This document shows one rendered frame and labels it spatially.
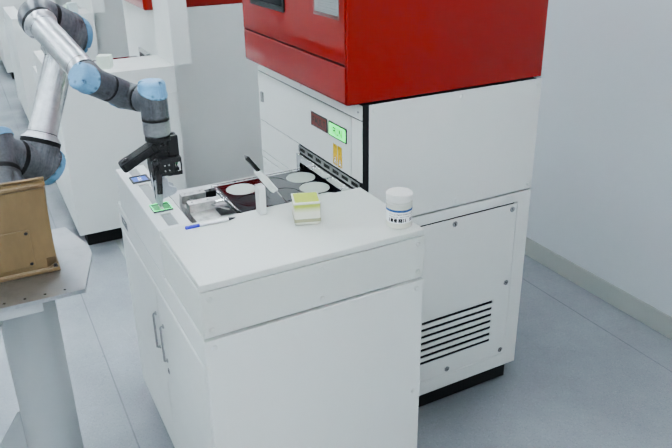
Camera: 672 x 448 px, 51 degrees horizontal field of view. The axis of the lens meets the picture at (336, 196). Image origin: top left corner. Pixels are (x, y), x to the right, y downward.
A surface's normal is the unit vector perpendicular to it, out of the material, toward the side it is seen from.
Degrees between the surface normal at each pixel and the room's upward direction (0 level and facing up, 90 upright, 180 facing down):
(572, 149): 90
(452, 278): 90
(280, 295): 90
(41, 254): 90
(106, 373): 0
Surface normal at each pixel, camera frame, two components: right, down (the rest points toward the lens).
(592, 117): -0.88, 0.19
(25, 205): 0.45, 0.33
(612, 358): -0.01, -0.92
